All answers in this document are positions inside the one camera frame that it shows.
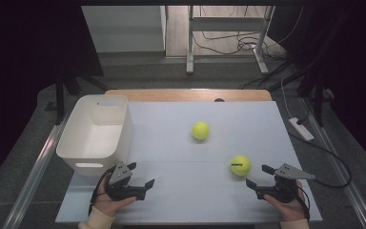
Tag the black stand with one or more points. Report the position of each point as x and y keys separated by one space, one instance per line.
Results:
x=59 y=95
x=317 y=95

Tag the white metal desk frame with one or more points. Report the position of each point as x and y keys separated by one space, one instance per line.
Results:
x=189 y=47

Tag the dark curtain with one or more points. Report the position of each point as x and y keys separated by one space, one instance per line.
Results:
x=19 y=63
x=355 y=63

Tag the white power strip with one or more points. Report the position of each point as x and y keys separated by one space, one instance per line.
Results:
x=301 y=129

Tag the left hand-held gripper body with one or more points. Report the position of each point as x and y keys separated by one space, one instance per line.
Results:
x=120 y=191

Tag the white cabinet panel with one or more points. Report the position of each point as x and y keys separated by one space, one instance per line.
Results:
x=124 y=28

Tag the white plastic storage bin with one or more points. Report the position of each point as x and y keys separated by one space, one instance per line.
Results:
x=92 y=136

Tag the white table mat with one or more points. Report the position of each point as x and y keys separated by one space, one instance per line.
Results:
x=178 y=178

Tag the yellow tennis ball black print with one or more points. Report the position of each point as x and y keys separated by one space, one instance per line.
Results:
x=240 y=167

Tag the person's left hand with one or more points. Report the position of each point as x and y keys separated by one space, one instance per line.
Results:
x=108 y=205

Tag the plain yellow tennis ball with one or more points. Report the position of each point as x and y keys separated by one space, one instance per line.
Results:
x=200 y=130

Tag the person's right hand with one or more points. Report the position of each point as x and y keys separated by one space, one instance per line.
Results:
x=290 y=210

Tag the aluminium floor rail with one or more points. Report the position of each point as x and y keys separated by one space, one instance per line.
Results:
x=35 y=171
x=340 y=168

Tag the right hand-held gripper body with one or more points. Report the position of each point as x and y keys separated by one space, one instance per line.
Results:
x=282 y=191

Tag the wooden table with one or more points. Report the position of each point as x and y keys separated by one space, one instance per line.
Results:
x=187 y=95

